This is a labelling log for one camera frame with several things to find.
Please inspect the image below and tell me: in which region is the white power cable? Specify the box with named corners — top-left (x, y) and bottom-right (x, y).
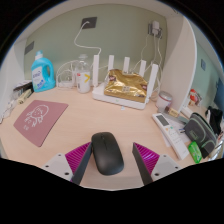
top-left (73, 21), bottom-right (102, 58)

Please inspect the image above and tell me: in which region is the white round jar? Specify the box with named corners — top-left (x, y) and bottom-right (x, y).
top-left (155, 90), bottom-right (174, 110)

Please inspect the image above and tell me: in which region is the pink printed mouse pad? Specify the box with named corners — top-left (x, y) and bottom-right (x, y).
top-left (13, 99), bottom-right (70, 148)

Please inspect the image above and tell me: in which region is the grey blank wall plate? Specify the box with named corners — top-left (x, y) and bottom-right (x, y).
top-left (23, 40), bottom-right (35, 56)

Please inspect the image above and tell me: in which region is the blue detergent bottle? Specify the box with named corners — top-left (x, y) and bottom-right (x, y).
top-left (30, 50), bottom-right (57, 93)

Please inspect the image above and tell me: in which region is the small beige box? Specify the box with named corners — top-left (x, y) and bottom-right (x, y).
top-left (17, 88), bottom-right (33, 105)

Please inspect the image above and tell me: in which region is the grey pouch with green trim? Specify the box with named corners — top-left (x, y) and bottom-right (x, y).
top-left (183, 112), bottom-right (218, 159)

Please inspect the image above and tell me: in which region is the black computer mouse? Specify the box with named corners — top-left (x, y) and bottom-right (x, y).
top-left (91, 131), bottom-right (125, 177)

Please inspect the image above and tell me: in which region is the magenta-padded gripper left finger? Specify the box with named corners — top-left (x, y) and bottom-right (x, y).
top-left (41, 142), bottom-right (93, 186)

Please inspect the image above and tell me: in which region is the white wall charger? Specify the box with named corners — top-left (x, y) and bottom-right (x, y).
top-left (148, 20), bottom-right (163, 38)

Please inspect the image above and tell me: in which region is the gold foil snack bag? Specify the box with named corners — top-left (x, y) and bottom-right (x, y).
top-left (103, 68), bottom-right (149, 104)

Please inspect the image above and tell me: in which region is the stack of notebooks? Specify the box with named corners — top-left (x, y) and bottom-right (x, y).
top-left (12, 79), bottom-right (34, 98)

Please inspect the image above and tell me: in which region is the white coiled cable bundle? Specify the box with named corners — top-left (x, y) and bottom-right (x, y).
top-left (55, 59), bottom-right (78, 89)

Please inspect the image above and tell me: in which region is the white remote control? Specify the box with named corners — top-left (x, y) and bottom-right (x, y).
top-left (151, 112), bottom-right (190, 161)

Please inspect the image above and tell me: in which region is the grey wall socket plate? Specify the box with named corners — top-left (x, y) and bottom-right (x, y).
top-left (80, 16), bottom-right (98, 30)

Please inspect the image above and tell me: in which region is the white router with antennas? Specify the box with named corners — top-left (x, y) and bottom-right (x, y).
top-left (91, 54), bottom-right (160, 111)

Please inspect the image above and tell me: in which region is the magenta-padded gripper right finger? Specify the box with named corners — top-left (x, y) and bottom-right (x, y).
top-left (131, 142), bottom-right (183, 186)

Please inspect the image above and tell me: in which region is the small green packet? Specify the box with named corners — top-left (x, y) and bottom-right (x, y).
top-left (187, 141), bottom-right (203, 164)

